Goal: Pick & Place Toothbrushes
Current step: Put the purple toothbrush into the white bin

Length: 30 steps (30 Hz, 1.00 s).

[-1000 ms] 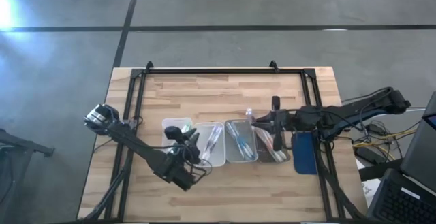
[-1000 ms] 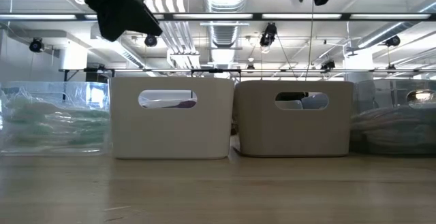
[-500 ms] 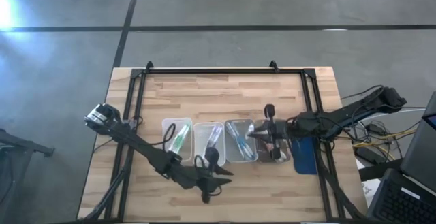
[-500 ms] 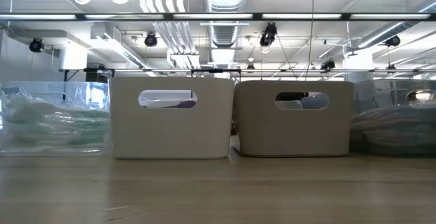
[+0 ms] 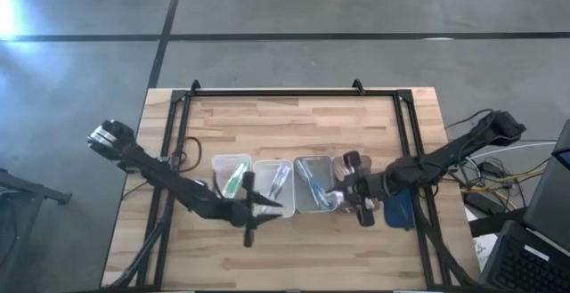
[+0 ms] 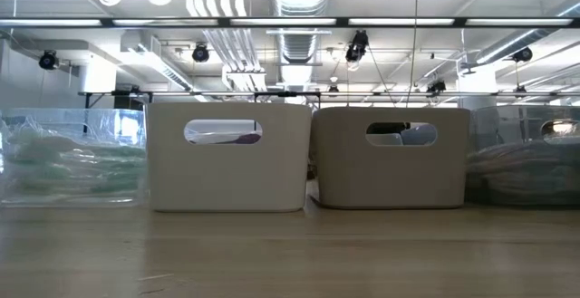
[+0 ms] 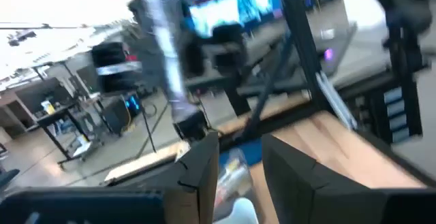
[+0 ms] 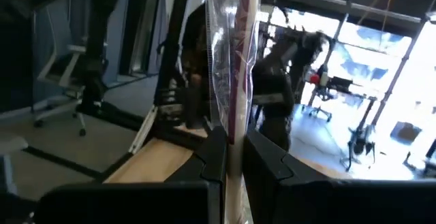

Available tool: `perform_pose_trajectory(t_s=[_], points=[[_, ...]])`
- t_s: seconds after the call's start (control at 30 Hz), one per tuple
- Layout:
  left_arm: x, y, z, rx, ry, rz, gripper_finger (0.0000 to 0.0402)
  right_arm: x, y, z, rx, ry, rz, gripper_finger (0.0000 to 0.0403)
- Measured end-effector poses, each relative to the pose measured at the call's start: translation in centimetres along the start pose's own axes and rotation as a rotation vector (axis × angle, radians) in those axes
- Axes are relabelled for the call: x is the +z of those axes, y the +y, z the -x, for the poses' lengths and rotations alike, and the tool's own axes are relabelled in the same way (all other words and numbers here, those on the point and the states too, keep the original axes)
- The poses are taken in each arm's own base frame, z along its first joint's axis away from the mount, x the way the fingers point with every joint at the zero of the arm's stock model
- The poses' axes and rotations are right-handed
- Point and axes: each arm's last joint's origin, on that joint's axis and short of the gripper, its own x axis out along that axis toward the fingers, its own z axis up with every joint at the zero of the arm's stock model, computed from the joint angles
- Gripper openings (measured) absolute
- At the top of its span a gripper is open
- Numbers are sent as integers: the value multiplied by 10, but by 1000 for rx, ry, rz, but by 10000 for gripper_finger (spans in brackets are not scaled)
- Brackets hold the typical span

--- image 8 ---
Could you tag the purple toothbrush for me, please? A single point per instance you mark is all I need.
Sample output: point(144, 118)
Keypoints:
point(243, 81)

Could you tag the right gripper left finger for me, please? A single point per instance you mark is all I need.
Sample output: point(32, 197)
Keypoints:
point(136, 203)

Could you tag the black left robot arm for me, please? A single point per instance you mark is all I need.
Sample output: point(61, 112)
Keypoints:
point(272, 81)

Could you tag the black aluminium table frame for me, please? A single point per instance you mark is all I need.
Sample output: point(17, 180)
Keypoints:
point(170, 64)

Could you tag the black rolling chair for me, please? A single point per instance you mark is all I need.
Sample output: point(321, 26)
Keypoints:
point(320, 110)

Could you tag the white office chair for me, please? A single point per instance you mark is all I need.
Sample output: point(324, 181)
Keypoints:
point(63, 77)

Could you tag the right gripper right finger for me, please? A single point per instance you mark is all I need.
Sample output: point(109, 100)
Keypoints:
point(323, 203)

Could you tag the black tripod stand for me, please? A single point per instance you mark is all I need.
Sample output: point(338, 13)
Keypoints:
point(361, 142)

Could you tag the brown box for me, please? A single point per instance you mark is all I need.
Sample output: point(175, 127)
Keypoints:
point(405, 132)

